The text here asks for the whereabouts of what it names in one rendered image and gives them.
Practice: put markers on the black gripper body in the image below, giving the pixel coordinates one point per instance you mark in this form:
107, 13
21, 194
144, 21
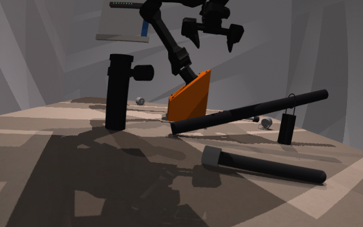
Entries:
212, 27

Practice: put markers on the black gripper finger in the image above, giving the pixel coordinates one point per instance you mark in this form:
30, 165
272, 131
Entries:
192, 33
232, 39

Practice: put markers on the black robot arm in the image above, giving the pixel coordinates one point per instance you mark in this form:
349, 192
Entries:
178, 57

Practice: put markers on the black metal rail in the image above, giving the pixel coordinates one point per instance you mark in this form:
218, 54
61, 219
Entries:
238, 114

